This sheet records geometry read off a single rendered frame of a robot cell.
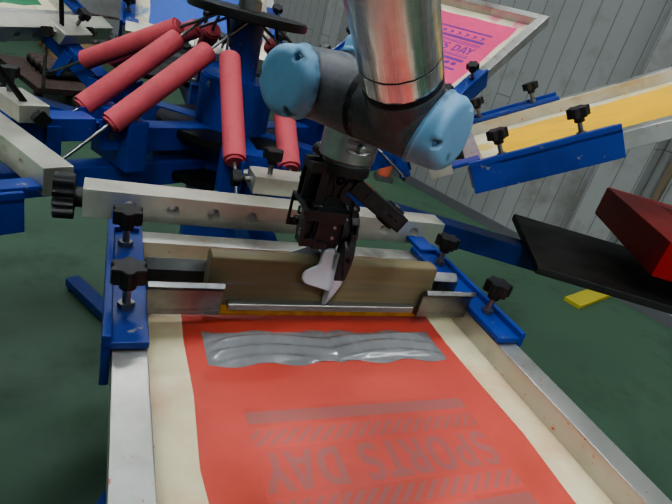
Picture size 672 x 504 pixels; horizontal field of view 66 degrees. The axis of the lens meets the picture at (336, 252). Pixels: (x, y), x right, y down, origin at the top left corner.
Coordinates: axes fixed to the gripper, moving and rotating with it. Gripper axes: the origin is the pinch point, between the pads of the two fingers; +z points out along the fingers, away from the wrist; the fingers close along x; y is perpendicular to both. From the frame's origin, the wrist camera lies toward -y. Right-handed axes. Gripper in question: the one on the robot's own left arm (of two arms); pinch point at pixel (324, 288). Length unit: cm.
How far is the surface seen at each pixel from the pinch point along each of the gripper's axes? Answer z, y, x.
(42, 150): -3, 41, -37
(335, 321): 5.3, -2.8, 1.1
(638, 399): 101, -223, -66
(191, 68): -17, 15, -66
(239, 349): 4.5, 13.9, 8.4
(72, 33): -14, 42, -106
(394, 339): 4.5, -10.3, 6.8
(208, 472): 5.3, 20.1, 26.4
